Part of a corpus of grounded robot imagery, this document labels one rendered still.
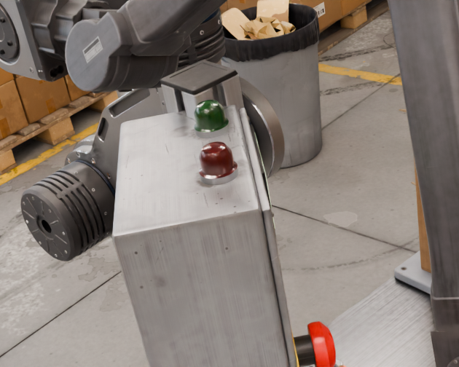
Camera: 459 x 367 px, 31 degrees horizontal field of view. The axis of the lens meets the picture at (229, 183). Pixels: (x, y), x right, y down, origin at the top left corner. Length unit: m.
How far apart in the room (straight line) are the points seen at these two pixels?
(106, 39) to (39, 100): 3.37
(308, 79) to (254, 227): 2.95
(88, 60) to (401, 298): 0.76
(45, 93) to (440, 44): 3.68
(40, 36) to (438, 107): 0.51
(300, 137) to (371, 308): 2.15
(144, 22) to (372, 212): 2.42
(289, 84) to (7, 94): 1.45
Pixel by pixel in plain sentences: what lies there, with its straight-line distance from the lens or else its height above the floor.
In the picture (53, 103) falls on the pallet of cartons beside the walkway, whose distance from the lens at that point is 4.29.
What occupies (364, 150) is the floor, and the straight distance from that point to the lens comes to 3.64.
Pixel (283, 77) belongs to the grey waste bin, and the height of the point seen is 0.43.
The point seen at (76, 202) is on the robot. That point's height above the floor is 0.94.
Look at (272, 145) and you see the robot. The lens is 1.31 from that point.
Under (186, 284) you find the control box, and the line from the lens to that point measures 0.53.
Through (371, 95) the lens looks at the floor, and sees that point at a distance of 4.15.
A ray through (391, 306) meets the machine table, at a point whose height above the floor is 0.83.
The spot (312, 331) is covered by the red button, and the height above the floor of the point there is 1.34.
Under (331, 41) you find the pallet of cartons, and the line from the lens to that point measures 4.83.
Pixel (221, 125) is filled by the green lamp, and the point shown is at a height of 1.48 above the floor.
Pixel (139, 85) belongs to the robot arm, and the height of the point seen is 1.40.
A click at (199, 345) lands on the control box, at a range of 0.56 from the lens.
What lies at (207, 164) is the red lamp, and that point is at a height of 1.49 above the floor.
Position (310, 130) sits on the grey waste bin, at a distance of 3.54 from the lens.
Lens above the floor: 1.74
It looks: 29 degrees down
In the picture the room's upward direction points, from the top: 11 degrees counter-clockwise
